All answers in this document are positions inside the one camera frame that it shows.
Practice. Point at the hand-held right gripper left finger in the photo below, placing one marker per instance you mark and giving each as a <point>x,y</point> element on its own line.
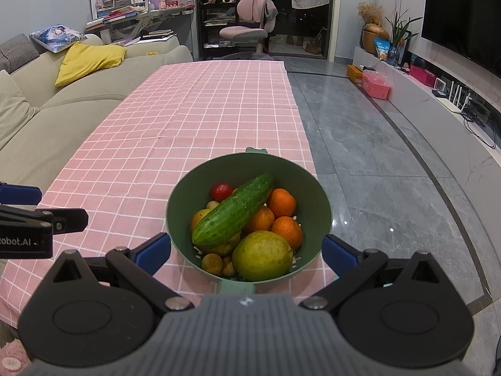
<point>154,250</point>

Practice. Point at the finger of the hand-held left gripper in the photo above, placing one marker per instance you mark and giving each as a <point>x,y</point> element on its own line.
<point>19,194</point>
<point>66,220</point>

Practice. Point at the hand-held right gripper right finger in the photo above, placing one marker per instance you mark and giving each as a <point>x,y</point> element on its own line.
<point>338,252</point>

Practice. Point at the green colander bowl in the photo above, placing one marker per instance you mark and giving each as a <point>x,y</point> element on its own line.
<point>309,203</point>

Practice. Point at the brown longan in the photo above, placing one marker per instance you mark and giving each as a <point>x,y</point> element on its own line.
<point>228,267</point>
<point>212,205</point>
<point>212,262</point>

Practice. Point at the red cherry tomato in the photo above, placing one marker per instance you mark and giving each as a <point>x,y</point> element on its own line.
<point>221,191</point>

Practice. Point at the green cucumber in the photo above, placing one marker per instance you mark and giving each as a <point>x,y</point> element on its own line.
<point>235,211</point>

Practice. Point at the beige sofa cushion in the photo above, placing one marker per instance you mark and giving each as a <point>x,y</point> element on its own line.
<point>11,113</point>

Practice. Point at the beige sofa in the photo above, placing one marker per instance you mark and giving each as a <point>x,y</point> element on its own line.
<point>78,117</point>

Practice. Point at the pink fluffy fabric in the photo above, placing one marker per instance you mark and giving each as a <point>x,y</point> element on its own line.
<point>9,354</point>

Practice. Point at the pink checked tablecloth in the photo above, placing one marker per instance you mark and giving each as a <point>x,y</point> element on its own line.
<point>176,117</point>

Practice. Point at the grey striped cushion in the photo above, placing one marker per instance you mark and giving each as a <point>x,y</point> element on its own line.
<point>13,56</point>

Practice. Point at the yellow pillow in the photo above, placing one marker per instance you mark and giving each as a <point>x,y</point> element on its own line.
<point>90,60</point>

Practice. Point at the white tv cabinet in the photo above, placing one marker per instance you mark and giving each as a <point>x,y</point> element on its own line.
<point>430,125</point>

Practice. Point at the blue printed pillow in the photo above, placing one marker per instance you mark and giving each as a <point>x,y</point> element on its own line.
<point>56,36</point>

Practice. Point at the pink storage box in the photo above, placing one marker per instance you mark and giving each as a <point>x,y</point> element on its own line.
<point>375,84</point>

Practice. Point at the orange box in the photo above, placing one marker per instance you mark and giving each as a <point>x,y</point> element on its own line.
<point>354,72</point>

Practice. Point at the white router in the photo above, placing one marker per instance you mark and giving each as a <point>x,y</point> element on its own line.
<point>456,100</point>

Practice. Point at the magenta box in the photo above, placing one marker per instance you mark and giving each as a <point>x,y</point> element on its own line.
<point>422,74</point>

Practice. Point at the dark notebook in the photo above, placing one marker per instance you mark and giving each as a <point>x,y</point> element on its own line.
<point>158,35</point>

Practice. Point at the stack of books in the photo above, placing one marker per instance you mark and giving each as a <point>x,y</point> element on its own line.
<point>117,11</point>

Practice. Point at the blue snack bag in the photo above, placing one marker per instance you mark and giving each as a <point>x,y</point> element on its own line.
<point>382,49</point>

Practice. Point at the golden vase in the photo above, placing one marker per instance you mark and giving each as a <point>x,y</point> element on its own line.
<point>373,37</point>

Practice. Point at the cluttered study desk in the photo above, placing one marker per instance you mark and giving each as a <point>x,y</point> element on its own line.
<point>148,17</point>

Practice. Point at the green potted plant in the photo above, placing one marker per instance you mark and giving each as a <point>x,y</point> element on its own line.
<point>401,27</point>

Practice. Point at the dried flowers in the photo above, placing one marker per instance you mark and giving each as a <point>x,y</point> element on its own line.
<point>368,12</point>

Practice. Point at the black shelf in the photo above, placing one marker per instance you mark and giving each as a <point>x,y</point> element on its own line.
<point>217,11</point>

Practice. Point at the pink office chair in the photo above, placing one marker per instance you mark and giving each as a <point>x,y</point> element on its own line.
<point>250,15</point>

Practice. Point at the black television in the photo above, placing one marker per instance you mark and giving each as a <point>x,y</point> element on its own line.
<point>462,11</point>

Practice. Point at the small white frame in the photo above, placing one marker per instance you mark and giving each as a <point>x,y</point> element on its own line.
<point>440,84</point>

